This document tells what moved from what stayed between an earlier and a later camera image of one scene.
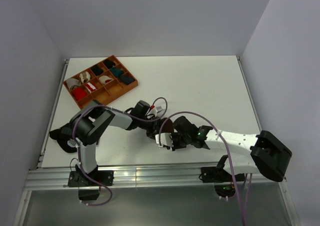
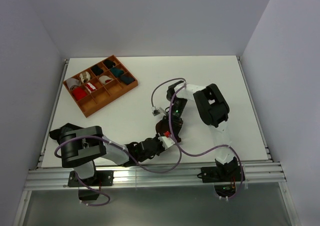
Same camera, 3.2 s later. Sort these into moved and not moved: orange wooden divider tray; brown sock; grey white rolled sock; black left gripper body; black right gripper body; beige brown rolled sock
Moved: black right gripper body; black left gripper body
Not moved: brown sock; beige brown rolled sock; orange wooden divider tray; grey white rolled sock
